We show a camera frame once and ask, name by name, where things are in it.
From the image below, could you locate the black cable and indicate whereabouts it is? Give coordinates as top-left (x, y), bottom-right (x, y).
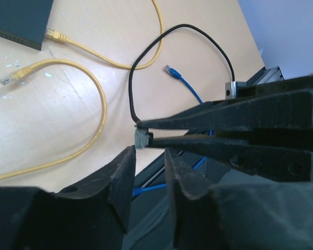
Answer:
top-left (128, 23), bottom-right (236, 151)

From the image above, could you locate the small black network switch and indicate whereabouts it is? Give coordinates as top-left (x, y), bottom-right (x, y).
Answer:
top-left (0, 0), bottom-right (53, 51)

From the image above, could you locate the aluminium frame rail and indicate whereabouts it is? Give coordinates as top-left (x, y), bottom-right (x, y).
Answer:
top-left (246, 67), bottom-right (284, 86)

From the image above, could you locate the blue ethernet cable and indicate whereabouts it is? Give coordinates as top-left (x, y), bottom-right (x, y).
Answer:
top-left (131, 65), bottom-right (214, 199)

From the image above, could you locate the yellow ethernet cable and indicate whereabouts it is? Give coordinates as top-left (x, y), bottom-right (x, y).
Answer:
top-left (0, 58), bottom-right (107, 183)
top-left (44, 0), bottom-right (164, 70)

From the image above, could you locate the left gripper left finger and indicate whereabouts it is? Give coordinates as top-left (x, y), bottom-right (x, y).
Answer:
top-left (0, 146), bottom-right (136, 249)

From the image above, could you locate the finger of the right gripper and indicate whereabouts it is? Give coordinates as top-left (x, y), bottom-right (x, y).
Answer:
top-left (137, 89), bottom-right (313, 130)
top-left (148, 130), bottom-right (313, 182)

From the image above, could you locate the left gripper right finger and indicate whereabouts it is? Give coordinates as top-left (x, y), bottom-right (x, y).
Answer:
top-left (164, 149), bottom-right (313, 249)

